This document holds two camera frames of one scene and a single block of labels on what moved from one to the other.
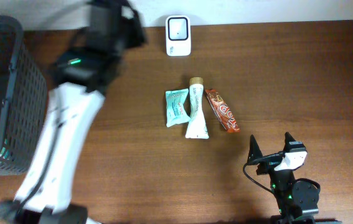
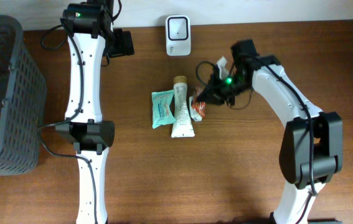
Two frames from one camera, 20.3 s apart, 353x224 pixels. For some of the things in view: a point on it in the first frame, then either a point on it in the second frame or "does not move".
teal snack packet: [176, 112] → [162, 114]
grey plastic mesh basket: [12, 98] does not move
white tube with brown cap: [197, 128] → [182, 127]
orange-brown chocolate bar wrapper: [224, 114] → [197, 106]
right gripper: [255, 152] → [212, 94]
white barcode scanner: [178, 35] does not move
